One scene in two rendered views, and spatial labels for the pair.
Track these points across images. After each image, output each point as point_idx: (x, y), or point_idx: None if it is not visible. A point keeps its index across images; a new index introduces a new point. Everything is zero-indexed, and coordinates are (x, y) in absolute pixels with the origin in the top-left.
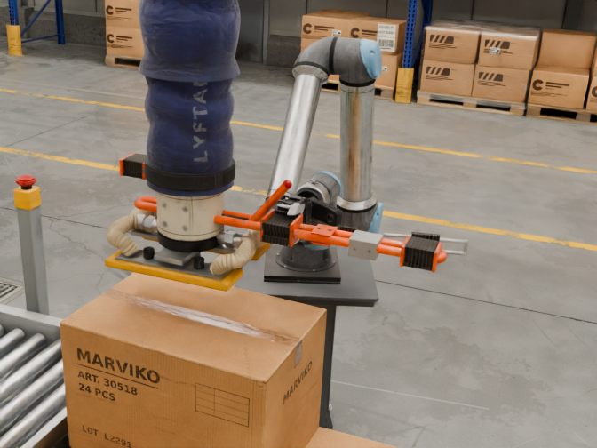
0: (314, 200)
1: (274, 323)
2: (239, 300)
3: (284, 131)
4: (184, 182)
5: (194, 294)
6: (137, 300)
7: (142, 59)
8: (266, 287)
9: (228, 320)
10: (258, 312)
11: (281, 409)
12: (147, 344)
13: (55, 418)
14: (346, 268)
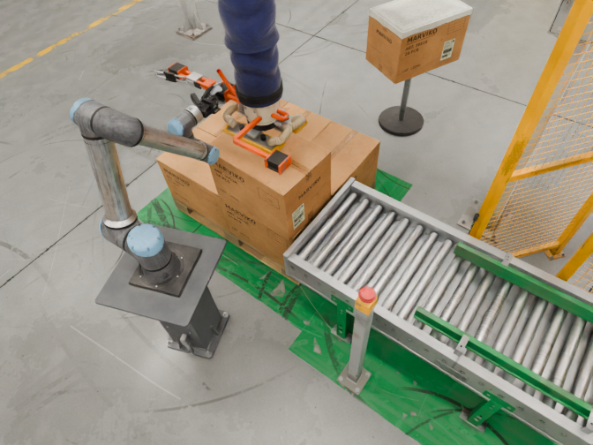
0: (198, 101)
1: (232, 140)
2: (242, 157)
3: (176, 138)
4: None
5: (263, 164)
6: (292, 163)
7: (276, 32)
8: (204, 244)
9: None
10: (236, 148)
11: None
12: (293, 133)
13: (336, 198)
14: (138, 260)
